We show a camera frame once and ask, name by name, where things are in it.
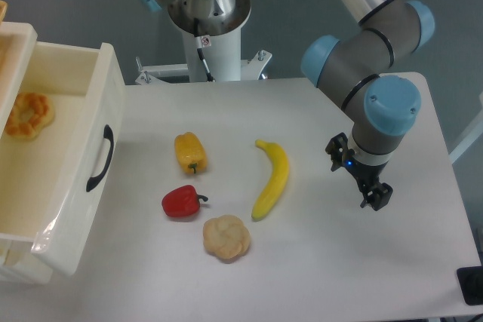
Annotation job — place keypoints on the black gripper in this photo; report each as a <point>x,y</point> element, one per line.
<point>376,195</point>

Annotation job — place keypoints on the white drawer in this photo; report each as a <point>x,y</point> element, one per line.
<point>43,181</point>

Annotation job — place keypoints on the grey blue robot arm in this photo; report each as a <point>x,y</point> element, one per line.
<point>352,74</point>

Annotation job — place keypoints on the white drawer cabinet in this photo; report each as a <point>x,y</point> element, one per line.
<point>18,265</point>

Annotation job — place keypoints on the yellow banana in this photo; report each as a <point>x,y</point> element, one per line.
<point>275,186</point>

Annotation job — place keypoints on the beige braided bread roll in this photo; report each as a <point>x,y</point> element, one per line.
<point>226,237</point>

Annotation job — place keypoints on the black device at edge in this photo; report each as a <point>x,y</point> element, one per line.
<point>470,281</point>

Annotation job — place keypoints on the yellow bell pepper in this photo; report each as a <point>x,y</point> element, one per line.
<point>190,153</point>

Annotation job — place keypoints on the red bell pepper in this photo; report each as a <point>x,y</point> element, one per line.
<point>182,202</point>

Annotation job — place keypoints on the white frame at right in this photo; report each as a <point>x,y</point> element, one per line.
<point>471,133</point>

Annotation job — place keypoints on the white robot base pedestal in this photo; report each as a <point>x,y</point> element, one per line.
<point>212,41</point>

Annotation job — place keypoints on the black top drawer handle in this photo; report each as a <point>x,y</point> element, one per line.
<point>103,161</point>

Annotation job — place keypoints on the orange ring doughnut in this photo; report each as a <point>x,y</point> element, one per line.
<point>30,114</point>

